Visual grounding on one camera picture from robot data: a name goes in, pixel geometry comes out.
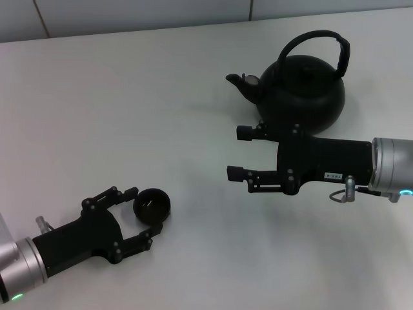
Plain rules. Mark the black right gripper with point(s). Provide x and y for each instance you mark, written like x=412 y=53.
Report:
x=332 y=161

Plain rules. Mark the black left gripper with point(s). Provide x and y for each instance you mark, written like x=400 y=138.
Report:
x=84 y=239

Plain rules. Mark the small black teacup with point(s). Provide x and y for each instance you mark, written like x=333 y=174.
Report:
x=151 y=210

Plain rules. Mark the black round teapot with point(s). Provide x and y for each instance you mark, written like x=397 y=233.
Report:
x=300 y=97

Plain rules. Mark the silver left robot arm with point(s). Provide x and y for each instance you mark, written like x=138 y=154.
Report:
x=19 y=268

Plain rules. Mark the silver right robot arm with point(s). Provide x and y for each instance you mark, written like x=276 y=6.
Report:
x=392 y=164

